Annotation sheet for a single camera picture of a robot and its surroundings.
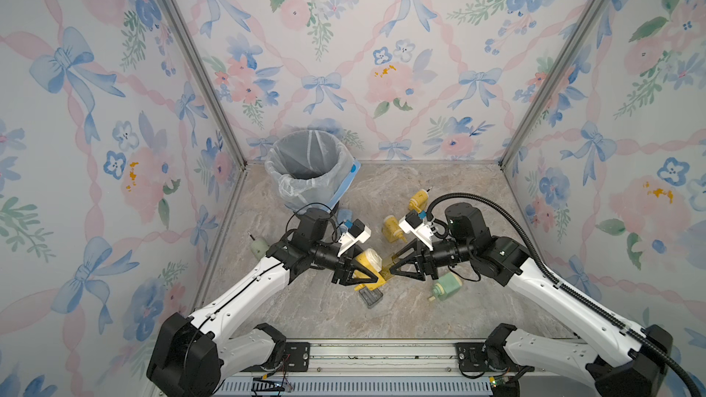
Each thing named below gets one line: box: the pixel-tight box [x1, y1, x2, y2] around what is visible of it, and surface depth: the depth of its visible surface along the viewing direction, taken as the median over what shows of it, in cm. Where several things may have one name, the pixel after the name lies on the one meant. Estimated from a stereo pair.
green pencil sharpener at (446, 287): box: [428, 272, 463, 302], surface depth 81 cm
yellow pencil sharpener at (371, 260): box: [353, 248, 387, 292], surface depth 64 cm
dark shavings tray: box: [358, 286, 384, 309], surface depth 85 cm
